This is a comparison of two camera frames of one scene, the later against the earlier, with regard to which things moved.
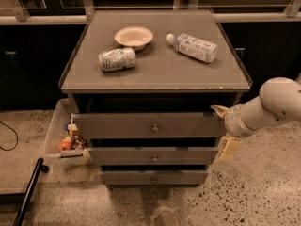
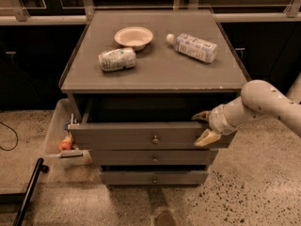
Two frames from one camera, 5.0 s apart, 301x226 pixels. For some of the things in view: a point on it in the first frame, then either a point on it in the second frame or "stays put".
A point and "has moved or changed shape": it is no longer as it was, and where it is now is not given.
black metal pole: (23, 211) stays put
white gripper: (233, 121) to (218, 121)
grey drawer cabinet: (142, 85) stays put
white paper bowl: (134, 37) stays put
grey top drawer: (150, 125) has moved or changed shape
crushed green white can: (119, 58) stays put
